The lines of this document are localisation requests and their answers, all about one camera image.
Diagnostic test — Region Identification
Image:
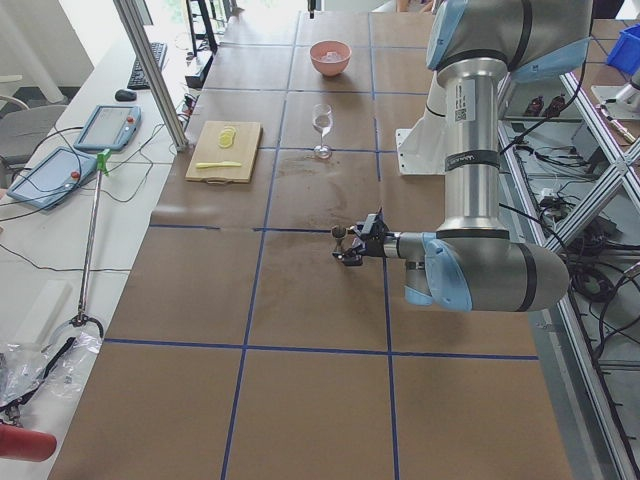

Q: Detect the pink bowl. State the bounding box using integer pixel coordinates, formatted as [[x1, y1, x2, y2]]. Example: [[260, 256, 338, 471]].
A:
[[309, 40, 352, 77]]

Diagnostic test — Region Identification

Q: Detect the aluminium frame post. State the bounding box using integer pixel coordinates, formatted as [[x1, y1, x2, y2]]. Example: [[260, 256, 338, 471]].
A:
[[113, 0, 188, 152]]

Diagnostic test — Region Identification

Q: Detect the green tipped metal grabber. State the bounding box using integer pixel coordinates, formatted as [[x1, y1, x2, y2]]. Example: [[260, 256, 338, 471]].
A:
[[49, 148, 112, 345]]

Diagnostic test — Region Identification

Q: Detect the steel double jigger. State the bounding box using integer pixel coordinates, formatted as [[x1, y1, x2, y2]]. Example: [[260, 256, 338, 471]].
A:
[[331, 225, 347, 259]]

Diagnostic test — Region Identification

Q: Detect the clear wine glass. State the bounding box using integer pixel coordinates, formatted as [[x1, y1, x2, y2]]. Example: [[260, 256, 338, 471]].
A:
[[312, 104, 333, 159]]

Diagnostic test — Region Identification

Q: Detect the black computer mouse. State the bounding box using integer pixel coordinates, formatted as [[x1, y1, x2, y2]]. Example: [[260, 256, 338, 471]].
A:
[[114, 89, 137, 102]]

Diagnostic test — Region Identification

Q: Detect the blue plastic bin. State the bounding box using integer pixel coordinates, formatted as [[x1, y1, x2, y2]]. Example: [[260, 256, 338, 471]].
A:
[[606, 24, 640, 75]]

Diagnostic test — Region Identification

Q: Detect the yellow plastic knife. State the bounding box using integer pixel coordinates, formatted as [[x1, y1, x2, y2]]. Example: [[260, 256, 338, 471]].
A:
[[195, 161, 243, 170]]

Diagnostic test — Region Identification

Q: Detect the grey office chair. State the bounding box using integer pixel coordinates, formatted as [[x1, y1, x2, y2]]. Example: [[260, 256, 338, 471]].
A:
[[1, 105, 66, 188]]

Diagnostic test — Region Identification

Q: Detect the bamboo cutting board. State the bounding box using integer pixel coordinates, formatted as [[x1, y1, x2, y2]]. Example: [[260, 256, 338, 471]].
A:
[[185, 121, 262, 183]]

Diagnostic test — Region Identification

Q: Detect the black keyboard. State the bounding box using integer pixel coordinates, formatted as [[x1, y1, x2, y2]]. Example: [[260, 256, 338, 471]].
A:
[[126, 41, 169, 91]]

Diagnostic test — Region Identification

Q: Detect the blue teach pendant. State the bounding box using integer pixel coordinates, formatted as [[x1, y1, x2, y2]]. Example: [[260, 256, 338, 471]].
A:
[[74, 105, 141, 153], [7, 147, 97, 209]]

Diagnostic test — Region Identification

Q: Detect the far blue teach pendant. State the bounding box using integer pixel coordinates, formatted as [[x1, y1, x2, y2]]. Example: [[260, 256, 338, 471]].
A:
[[74, 105, 141, 153]]

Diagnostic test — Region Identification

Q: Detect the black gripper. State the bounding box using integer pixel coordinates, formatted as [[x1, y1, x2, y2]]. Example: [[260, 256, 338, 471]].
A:
[[332, 223, 400, 267]]

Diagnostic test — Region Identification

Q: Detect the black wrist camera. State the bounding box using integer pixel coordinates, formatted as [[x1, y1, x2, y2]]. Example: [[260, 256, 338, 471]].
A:
[[361, 209, 388, 238]]

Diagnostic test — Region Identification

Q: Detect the near blue teach pendant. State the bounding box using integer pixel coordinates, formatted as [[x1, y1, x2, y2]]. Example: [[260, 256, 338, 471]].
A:
[[7, 147, 97, 209]]

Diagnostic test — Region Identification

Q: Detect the clear ice cubes pile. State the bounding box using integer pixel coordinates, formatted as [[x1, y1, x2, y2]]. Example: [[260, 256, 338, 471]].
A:
[[319, 51, 343, 64]]

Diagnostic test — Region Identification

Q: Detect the white pedestal column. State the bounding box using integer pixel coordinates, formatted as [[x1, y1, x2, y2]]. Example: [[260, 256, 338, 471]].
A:
[[396, 75, 446, 176]]

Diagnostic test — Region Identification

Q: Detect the red cylinder bottle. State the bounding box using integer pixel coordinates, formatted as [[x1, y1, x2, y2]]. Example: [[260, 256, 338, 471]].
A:
[[1, 424, 57, 462]]

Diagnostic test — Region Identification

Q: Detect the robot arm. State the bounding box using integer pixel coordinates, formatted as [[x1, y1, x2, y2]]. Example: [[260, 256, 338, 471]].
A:
[[333, 1, 592, 312]]

